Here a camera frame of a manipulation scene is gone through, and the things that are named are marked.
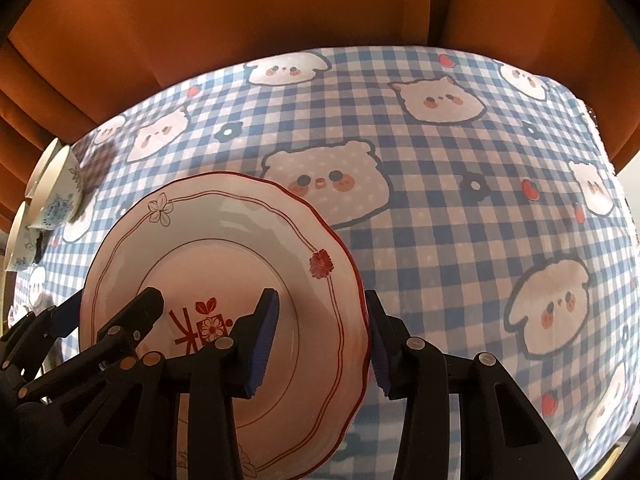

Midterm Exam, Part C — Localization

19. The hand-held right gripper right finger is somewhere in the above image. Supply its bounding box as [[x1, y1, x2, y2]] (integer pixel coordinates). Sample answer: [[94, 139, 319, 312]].
[[365, 290, 576, 480]]

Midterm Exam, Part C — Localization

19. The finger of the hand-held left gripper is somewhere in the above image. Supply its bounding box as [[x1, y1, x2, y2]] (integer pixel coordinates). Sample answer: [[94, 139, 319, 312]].
[[15, 287, 166, 403], [0, 289, 85, 387]]

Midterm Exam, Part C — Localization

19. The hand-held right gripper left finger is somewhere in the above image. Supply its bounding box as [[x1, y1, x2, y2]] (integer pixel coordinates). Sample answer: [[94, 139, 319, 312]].
[[60, 287, 280, 480]]

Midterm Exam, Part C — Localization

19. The small red patterned plate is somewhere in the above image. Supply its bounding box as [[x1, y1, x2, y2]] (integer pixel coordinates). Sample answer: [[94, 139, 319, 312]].
[[79, 172, 372, 480]]

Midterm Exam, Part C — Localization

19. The wide blue floral bowl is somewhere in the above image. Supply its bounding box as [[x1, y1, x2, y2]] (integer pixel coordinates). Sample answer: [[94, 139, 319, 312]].
[[27, 151, 83, 231]]

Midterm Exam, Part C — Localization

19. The small blue floral bowl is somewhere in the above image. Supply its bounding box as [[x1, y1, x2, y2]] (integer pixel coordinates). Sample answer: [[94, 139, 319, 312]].
[[4, 201, 43, 272], [25, 139, 62, 201]]

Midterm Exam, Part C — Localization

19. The blue checked cartoon tablecloth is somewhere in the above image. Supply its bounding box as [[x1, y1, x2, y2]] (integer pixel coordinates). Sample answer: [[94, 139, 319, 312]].
[[10, 46, 640, 480]]

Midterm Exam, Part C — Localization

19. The orange curtain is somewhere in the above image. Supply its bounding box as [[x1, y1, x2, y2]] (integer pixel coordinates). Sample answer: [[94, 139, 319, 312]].
[[0, 0, 640, 251]]

